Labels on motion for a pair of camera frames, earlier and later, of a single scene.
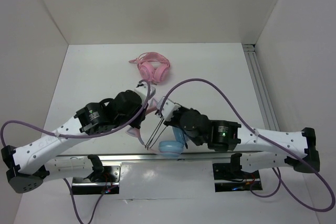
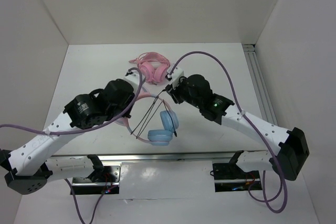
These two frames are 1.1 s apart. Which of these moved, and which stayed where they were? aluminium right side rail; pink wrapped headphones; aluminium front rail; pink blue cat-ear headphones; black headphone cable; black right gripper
Moved: black right gripper; pink blue cat-ear headphones; black headphone cable
Stayed: aluminium front rail; pink wrapped headphones; aluminium right side rail
